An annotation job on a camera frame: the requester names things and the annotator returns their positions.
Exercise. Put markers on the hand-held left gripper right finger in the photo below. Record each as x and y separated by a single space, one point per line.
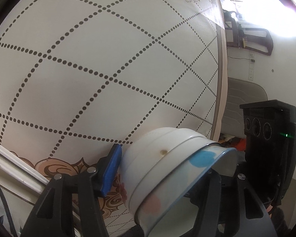
209 214

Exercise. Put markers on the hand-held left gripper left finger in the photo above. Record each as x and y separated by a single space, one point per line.
111 171

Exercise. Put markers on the plain white bowl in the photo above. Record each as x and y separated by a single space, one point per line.
148 163

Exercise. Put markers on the polka dot bowl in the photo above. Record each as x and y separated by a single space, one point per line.
177 190

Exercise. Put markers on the grey chair cushion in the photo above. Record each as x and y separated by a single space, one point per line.
246 93

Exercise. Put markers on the floral printed tablecloth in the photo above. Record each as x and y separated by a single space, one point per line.
88 79

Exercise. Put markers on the dark wooden chair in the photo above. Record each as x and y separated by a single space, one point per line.
256 39

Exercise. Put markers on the white wall socket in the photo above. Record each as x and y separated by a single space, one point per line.
251 66

